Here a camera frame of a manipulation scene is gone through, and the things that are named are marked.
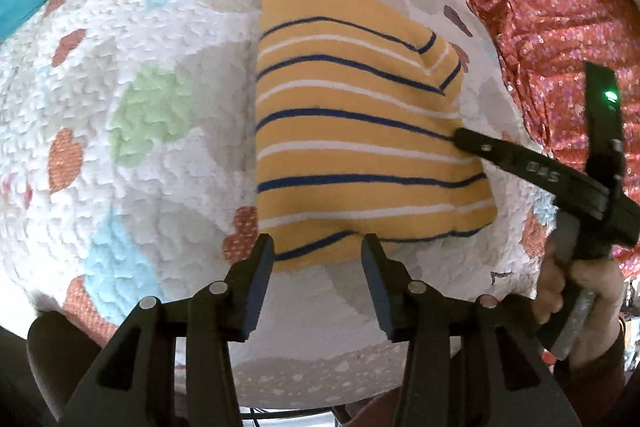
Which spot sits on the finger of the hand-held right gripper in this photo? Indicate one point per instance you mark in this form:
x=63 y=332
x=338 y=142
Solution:
x=510 y=159

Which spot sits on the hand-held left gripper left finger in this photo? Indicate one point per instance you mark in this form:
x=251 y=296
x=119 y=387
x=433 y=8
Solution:
x=260 y=287

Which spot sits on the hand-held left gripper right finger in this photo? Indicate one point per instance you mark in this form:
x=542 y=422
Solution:
x=377 y=287

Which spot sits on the yellow striped sweater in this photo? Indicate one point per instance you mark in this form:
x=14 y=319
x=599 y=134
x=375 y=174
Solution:
x=350 y=132

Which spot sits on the person's right forearm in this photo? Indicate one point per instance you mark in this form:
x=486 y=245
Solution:
x=607 y=397

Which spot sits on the person's right hand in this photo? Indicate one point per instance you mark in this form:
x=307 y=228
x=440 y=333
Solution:
x=602 y=302

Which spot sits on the white heart print blanket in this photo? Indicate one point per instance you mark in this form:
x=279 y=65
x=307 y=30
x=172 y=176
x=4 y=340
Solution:
x=150 y=182

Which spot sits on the red floral cloth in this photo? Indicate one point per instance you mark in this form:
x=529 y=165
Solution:
x=525 y=7

